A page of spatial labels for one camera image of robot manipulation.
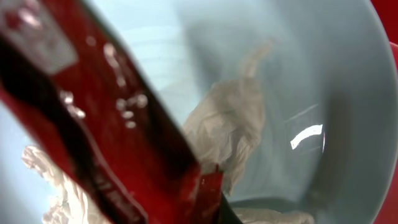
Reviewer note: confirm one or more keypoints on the light blue plate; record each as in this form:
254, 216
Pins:
329, 144

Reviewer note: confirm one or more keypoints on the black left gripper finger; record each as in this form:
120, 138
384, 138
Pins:
226, 214

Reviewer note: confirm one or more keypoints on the white crumpled napkin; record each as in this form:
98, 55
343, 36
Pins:
224, 129

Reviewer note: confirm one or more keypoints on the red sauce packet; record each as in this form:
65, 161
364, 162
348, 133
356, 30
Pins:
83, 99

